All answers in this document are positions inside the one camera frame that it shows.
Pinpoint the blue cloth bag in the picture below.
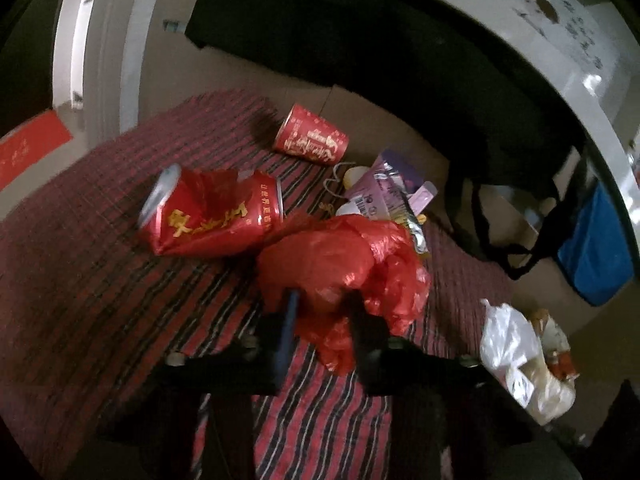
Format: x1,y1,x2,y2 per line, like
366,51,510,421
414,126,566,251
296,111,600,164
556,180,635,307

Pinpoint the dark red mat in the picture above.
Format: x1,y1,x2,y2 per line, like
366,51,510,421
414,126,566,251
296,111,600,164
0,89,521,480

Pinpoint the pink carton pack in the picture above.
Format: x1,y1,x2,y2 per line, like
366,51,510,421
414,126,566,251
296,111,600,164
336,150,438,221

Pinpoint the red paper cup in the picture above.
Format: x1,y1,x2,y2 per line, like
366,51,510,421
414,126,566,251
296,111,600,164
272,104,349,167

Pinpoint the red paper sheet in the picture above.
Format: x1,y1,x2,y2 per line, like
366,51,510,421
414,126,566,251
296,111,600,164
0,110,73,191

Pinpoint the cartoon girl wall sticker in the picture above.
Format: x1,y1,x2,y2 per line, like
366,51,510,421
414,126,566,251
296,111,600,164
522,0,560,23

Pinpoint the shiny snack wrapper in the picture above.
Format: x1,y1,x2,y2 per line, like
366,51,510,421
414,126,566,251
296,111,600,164
395,205,431,261

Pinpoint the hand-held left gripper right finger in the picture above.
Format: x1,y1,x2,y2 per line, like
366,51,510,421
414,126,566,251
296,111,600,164
345,290,552,480

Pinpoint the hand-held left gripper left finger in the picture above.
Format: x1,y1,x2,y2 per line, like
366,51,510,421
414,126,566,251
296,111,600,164
99,289,302,480

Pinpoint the white ledge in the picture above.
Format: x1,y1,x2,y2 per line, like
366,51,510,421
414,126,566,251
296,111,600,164
320,0,640,161

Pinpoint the crushed red drink can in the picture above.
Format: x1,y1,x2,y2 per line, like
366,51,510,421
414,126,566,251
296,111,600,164
137,164,286,258

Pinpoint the red plastic bag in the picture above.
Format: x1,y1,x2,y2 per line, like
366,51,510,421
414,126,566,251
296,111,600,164
256,213,432,375

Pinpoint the white plastic bin bag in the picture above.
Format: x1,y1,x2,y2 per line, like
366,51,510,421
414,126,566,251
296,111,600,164
480,299,578,426

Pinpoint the black cloth bag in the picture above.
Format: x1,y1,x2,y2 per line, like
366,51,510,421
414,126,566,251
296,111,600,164
185,0,596,281

